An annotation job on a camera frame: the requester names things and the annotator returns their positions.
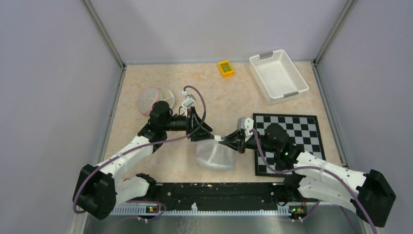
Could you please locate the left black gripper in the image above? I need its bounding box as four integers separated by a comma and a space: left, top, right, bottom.
162, 106, 214, 141

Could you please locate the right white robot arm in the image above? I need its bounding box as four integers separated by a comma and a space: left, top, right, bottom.
219, 123, 396, 228

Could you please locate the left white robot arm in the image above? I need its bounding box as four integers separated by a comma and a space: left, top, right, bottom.
73, 101, 222, 220

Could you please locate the white toothed cable strip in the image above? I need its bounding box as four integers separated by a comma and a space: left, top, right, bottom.
110, 204, 291, 216

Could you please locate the yellow toy block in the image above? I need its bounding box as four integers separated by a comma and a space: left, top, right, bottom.
218, 60, 235, 78

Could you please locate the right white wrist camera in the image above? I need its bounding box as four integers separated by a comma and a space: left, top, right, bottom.
237, 117, 254, 140

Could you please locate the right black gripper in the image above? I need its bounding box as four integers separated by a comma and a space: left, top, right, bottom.
219, 129, 278, 154

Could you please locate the black white checkerboard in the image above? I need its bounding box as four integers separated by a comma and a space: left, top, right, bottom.
252, 113, 326, 177

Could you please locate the white plastic basket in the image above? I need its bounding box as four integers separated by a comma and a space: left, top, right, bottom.
249, 49, 309, 105

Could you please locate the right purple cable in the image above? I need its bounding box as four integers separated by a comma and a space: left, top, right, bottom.
250, 128, 380, 234

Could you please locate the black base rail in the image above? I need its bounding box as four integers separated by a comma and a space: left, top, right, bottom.
136, 182, 316, 212

